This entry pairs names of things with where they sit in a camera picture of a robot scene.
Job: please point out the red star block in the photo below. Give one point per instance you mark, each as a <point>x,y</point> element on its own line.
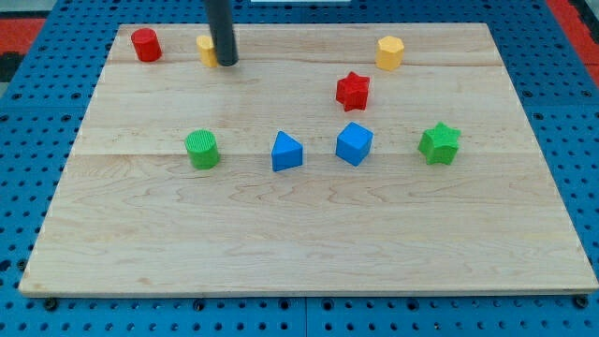
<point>352,91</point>

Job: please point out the green star block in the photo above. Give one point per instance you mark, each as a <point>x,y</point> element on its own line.
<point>440,144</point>

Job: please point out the yellow hexagon block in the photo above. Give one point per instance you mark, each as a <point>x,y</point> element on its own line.
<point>389,53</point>

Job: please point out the blue triangle block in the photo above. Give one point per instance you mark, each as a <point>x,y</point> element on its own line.
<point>286,152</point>

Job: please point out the wooden board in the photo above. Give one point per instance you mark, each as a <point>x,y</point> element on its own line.
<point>132,218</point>

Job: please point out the blue cube block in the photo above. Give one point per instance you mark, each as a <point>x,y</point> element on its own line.
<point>354,143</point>

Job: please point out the green cylinder block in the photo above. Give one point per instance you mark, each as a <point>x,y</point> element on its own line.
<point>202,149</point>

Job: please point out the yellow block behind rod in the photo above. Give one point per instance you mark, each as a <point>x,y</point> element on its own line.
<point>206,51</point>

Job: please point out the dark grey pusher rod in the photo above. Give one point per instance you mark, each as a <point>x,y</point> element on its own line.
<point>220,19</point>

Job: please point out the red cylinder block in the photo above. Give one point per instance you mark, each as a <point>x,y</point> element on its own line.
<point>146,45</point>

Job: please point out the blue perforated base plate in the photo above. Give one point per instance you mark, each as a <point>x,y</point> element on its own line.
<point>56,72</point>

